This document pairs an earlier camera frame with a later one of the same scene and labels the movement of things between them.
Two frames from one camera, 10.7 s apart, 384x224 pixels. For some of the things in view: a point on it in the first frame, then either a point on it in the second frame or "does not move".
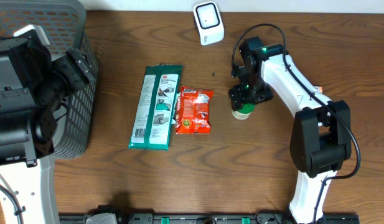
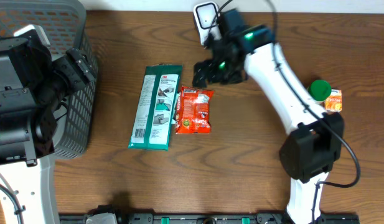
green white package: (157, 106) does not move
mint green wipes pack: (177, 102) does not move
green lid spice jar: (245, 111) -> (319, 91)
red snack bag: (192, 114) does not move
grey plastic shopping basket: (63, 25) does not move
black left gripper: (79, 66) does not move
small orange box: (318, 89) -> (333, 104)
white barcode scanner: (208, 22) does not move
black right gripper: (238, 98) -> (201, 72)
